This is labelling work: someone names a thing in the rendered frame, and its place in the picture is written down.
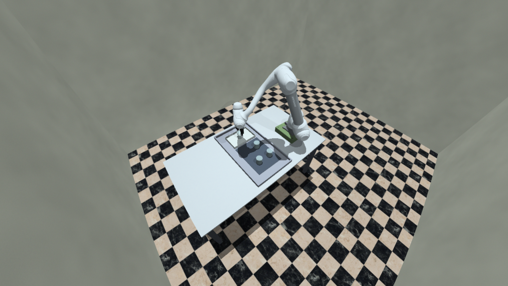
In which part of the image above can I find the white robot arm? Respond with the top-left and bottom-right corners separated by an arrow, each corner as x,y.
233,62 -> 310,141

